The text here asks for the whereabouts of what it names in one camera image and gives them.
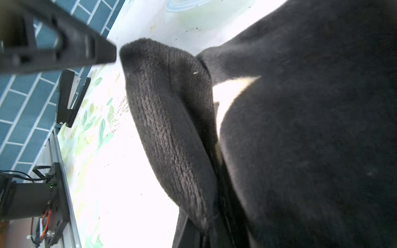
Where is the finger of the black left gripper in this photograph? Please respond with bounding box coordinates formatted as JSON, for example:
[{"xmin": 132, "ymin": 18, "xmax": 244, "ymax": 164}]
[
  {"xmin": 66, "ymin": 77, "xmax": 91, "ymax": 128},
  {"xmin": 56, "ymin": 69, "xmax": 75, "ymax": 125}
]

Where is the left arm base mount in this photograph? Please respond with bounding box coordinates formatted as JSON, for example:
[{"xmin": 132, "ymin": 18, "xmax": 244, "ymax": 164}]
[{"xmin": 1, "ymin": 166, "xmax": 58, "ymax": 247}]

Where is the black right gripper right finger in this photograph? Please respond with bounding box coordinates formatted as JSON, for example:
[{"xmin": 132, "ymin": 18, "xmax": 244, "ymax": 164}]
[{"xmin": 172, "ymin": 209, "xmax": 205, "ymax": 248}]

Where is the black pillowcase with cream flowers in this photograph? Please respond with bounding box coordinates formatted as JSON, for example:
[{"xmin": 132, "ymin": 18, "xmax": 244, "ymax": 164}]
[{"xmin": 120, "ymin": 1, "xmax": 397, "ymax": 248}]

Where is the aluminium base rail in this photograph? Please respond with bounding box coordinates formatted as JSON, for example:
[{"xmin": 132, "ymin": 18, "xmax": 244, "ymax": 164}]
[{"xmin": 33, "ymin": 129, "xmax": 82, "ymax": 248}]

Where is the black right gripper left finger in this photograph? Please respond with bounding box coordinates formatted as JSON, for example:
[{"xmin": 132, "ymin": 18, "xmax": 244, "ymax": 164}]
[{"xmin": 1, "ymin": 1, "xmax": 117, "ymax": 74}]

